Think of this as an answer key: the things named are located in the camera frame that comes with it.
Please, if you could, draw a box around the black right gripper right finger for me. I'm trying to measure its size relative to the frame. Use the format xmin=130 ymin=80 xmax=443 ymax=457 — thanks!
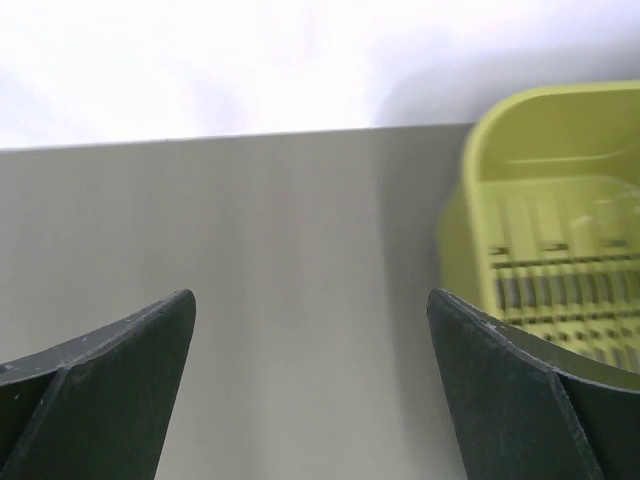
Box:
xmin=427 ymin=289 xmax=639 ymax=479

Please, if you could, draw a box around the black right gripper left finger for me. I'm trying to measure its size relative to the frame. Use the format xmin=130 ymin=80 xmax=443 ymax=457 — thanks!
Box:
xmin=1 ymin=290 xmax=196 ymax=479

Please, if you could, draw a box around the olive green plastic basket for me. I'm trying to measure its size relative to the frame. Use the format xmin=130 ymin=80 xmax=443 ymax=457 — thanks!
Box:
xmin=437 ymin=81 xmax=639 ymax=372

